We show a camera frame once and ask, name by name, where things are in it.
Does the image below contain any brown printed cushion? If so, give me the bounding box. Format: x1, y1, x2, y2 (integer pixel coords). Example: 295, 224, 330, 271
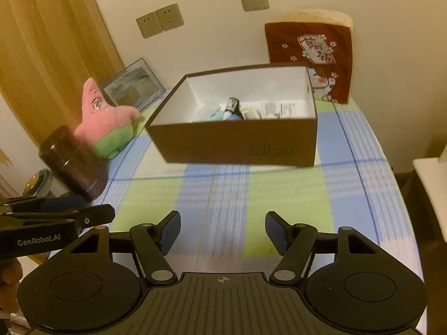
264, 10, 354, 104

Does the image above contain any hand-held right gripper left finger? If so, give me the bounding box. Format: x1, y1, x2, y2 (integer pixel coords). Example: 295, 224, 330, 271
63, 211, 181, 285

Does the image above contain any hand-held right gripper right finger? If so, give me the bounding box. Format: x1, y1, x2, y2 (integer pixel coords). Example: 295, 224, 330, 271
265, 212, 385, 285

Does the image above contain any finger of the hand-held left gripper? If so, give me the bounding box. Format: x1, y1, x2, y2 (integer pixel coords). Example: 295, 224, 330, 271
0, 205, 116, 229
0, 195, 88, 215

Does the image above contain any small dark bottle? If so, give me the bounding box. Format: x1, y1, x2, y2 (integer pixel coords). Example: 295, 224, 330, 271
223, 97, 243, 121

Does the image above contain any wooden door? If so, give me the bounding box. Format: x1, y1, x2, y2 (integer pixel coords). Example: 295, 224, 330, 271
0, 0, 124, 147

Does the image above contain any beige wall power socket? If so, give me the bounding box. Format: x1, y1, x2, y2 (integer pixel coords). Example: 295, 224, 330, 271
136, 11, 162, 39
155, 3, 184, 30

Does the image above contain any clear picture frame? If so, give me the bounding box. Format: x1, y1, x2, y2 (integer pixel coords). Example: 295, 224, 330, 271
101, 58, 166, 112

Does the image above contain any person's left hand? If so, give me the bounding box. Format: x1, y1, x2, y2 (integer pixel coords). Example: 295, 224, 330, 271
0, 257, 23, 313

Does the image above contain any glass kettle with teal lid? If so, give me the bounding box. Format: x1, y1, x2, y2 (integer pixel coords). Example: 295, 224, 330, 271
21, 169, 53, 198

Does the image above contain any brown thermos flask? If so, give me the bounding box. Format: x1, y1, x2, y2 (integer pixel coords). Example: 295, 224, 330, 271
38, 126, 109, 201

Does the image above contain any pink starfish plush toy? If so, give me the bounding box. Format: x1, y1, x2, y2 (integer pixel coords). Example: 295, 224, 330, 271
73, 78, 144, 161

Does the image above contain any brown cardboard storage box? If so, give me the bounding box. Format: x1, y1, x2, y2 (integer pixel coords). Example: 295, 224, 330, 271
145, 62, 318, 167

